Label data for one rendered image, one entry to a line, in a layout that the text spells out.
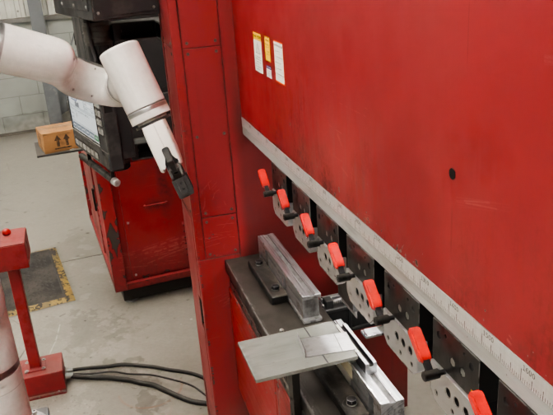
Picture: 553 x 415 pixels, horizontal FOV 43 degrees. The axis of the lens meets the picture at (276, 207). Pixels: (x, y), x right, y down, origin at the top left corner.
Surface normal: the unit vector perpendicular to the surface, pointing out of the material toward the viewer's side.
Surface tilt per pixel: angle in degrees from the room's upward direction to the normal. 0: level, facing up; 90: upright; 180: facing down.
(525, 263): 90
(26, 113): 90
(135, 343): 0
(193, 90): 90
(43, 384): 90
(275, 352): 0
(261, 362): 0
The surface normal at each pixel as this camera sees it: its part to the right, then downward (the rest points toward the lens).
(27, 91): 0.35, 0.32
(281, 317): -0.07, -0.93
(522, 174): -0.95, 0.17
